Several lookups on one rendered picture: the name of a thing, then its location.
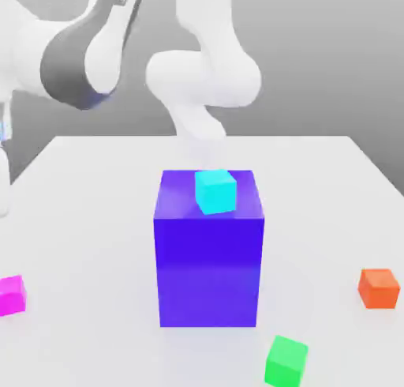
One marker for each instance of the small cyan cube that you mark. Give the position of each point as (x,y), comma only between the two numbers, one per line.
(215,192)

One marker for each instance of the large blue box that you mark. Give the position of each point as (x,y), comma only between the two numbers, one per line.
(206,267)

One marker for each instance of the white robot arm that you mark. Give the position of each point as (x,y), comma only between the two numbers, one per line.
(205,77)

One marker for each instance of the small orange cube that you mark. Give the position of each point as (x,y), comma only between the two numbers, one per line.
(378,288)

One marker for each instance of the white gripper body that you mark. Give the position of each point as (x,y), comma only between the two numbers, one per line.
(3,184)

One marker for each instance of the small green cube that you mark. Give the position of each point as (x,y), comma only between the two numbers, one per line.
(285,361)

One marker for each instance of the small magenta cube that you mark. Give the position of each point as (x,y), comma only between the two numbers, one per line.
(11,295)

